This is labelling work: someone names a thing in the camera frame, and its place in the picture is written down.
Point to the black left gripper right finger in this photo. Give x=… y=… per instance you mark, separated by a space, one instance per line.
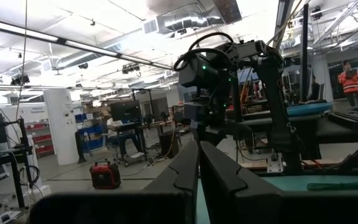
x=228 y=199

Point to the white mounting bracket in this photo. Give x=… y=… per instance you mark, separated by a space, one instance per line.
x=274 y=163

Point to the white pillar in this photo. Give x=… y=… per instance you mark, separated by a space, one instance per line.
x=61 y=124

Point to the person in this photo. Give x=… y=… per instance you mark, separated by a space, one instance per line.
x=113 y=133
x=350 y=84

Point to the long ceiling light strip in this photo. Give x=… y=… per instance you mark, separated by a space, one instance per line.
x=89 y=48

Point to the shelf with red bins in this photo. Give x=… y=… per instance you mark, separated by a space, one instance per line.
x=42 y=138

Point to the black vertical frame post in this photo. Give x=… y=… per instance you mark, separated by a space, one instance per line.
x=305 y=56

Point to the silver ventilation duct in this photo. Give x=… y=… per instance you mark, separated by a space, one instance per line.
x=185 y=20

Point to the blue round tray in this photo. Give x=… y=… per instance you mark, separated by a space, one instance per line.
x=309 y=109

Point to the black table frame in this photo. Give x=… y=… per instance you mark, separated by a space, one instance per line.
x=315 y=172

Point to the red black box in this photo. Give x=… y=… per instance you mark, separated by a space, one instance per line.
x=104 y=175

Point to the rack with blue bins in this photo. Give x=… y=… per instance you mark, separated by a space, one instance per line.
x=92 y=137

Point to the black equipment stand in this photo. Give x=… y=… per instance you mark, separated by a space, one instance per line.
x=17 y=174

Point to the black workbench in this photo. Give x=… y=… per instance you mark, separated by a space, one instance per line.
x=346 y=130

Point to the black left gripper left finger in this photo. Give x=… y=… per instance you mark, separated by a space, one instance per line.
x=166 y=199

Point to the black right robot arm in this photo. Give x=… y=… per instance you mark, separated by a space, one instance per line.
x=272 y=93

